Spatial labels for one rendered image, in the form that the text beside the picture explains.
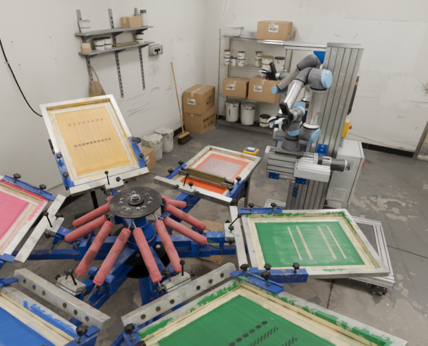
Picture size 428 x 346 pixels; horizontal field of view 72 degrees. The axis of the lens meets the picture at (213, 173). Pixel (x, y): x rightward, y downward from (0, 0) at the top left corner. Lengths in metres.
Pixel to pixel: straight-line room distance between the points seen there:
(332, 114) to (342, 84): 0.23
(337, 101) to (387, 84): 3.20
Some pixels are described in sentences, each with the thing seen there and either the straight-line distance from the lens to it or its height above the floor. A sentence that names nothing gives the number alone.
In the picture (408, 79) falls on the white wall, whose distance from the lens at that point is 5.67.
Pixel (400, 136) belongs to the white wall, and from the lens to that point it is 5.93.
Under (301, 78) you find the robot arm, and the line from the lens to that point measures 2.27.
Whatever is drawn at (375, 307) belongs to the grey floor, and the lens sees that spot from 3.18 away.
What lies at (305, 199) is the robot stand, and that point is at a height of 0.69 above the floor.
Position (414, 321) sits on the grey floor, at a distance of 3.25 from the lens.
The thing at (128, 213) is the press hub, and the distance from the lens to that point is 1.67.
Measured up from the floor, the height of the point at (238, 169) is 0.96.
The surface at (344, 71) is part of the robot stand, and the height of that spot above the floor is 1.87.
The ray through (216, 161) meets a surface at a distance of 2.84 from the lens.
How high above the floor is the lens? 2.32
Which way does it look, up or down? 31 degrees down
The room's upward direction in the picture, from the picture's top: 1 degrees clockwise
